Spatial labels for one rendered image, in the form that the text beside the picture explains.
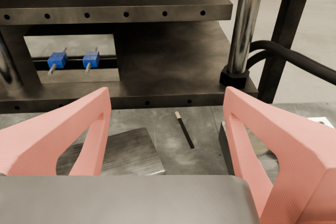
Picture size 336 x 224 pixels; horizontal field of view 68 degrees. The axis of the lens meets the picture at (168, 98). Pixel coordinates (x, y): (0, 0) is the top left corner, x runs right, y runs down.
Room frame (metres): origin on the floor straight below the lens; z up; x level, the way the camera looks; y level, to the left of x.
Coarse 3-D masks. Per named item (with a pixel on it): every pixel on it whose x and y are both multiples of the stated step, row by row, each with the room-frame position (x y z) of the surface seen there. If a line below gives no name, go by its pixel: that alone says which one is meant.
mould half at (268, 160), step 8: (320, 120) 0.44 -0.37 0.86; (224, 128) 0.41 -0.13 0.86; (248, 128) 0.41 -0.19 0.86; (224, 136) 0.40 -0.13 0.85; (248, 136) 0.39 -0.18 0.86; (256, 136) 0.39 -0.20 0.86; (224, 144) 0.39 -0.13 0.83; (256, 144) 0.30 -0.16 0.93; (264, 144) 0.30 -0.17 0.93; (224, 152) 0.38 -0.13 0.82; (256, 152) 0.28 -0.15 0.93; (264, 152) 0.28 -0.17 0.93; (272, 152) 0.28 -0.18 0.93; (264, 160) 0.26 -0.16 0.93; (272, 160) 0.26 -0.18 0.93; (232, 168) 0.32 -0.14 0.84; (264, 168) 0.25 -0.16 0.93; (272, 168) 0.25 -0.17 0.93; (272, 176) 0.24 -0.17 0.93; (272, 184) 0.23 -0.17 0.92
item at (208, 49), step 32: (128, 32) 1.14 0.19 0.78; (160, 32) 1.14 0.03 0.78; (192, 32) 1.14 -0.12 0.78; (32, 64) 0.84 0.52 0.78; (128, 64) 0.84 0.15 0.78; (160, 64) 0.84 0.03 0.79; (192, 64) 0.84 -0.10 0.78; (224, 64) 0.84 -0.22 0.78; (0, 96) 0.63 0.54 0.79; (32, 96) 0.63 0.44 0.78; (64, 96) 0.63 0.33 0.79; (128, 96) 0.63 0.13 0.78; (160, 96) 0.64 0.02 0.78; (192, 96) 0.65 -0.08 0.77; (256, 96) 0.66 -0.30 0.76
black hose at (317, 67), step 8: (256, 40) 0.75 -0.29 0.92; (264, 40) 0.73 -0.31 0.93; (256, 48) 0.74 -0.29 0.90; (264, 48) 0.71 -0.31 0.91; (272, 48) 0.69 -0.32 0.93; (280, 48) 0.67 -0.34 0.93; (280, 56) 0.66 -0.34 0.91; (288, 56) 0.64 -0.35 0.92; (296, 56) 0.63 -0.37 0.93; (296, 64) 0.62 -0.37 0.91; (304, 64) 0.61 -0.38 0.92; (312, 64) 0.60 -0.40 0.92; (312, 72) 0.59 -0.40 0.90; (320, 72) 0.58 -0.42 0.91
